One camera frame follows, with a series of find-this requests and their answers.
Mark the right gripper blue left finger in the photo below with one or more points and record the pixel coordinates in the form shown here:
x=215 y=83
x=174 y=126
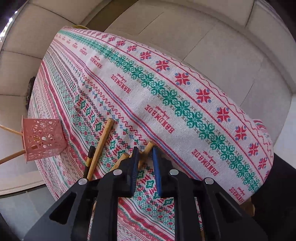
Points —
x=128 y=178

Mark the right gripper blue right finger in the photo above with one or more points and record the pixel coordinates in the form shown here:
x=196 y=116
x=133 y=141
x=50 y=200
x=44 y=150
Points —
x=164 y=181

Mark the black chopstick gold band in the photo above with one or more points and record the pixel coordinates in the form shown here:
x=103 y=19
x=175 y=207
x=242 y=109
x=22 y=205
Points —
x=89 y=160

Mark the wooden chopstick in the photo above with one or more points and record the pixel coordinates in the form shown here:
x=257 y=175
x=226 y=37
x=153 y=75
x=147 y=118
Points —
x=11 y=130
x=122 y=157
x=12 y=156
x=99 y=148
x=145 y=153

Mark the patterned woven tablecloth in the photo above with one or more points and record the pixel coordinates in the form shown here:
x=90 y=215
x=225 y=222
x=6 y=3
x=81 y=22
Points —
x=220 y=156

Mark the pink perforated utensil holder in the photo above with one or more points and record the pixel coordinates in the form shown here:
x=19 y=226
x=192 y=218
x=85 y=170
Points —
x=42 y=138

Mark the dark trash bin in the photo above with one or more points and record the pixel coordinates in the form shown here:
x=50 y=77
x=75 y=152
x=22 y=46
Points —
x=29 y=91

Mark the brown floor mat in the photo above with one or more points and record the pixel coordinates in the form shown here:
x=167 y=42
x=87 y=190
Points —
x=107 y=13

